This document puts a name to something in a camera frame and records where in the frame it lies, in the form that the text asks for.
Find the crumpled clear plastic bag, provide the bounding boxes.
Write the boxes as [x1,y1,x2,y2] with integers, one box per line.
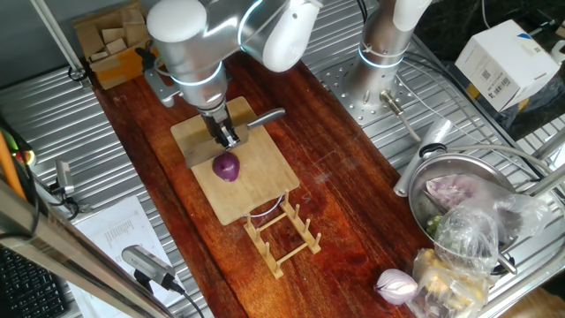
[467,174,553,248]

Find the bamboo cutting board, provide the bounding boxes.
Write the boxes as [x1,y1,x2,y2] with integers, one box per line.
[170,95,301,226]

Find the knotted clear plastic bag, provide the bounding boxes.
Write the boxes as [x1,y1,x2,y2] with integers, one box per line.
[434,205,500,277]

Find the steel bowl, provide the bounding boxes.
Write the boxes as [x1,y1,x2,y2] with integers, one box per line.
[407,152,517,248]

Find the wooden peg rack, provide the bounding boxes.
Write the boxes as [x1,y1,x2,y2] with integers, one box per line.
[243,189,322,280]

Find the chopped pale onion pieces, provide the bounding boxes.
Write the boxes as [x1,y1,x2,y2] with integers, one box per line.
[426,174,476,208]

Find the white carton box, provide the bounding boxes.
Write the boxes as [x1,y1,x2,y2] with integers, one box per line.
[454,19,561,113]

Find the orange stick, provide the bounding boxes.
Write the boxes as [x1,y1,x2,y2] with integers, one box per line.
[0,132,26,200]

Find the thin metal pole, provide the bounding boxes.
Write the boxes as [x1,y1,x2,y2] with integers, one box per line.
[29,0,87,80]

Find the grey hose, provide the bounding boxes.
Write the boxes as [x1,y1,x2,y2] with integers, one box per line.
[441,144,555,176]

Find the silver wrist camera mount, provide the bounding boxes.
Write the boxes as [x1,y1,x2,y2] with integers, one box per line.
[143,65,182,109]

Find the silver camera on stand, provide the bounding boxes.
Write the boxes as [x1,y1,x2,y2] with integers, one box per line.
[121,245,186,295]

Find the cardboard box with orange tape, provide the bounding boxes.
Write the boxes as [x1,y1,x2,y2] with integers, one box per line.
[72,0,154,91]

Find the black keyboard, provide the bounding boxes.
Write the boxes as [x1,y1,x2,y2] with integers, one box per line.
[0,246,70,318]

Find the printed paper sheet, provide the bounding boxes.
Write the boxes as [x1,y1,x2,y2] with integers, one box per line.
[65,195,186,318]

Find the small grey camera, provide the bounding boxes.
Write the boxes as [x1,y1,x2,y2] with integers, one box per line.
[53,159,76,195]

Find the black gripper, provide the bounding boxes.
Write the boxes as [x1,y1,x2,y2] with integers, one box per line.
[201,108,242,150]

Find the steel tube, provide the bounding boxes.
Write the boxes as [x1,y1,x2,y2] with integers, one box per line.
[524,163,565,198]

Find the green vegetable pieces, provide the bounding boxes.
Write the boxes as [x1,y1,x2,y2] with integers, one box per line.
[426,214,445,238]

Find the perforated steel base plate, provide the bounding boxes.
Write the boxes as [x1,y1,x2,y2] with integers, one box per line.
[316,55,427,129]

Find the silver cable connector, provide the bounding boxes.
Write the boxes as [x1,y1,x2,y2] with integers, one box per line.
[379,89,423,143]

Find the plastic bag with yellow contents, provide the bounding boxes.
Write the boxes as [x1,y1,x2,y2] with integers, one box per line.
[405,247,491,318]

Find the aluminium frame bar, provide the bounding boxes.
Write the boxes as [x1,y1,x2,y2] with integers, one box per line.
[0,178,176,318]

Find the steel handled cleaver knife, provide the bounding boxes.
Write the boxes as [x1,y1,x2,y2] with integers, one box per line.
[183,108,287,170]

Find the peeled pale purple onion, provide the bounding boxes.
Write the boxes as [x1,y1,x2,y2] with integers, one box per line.
[373,268,418,307]

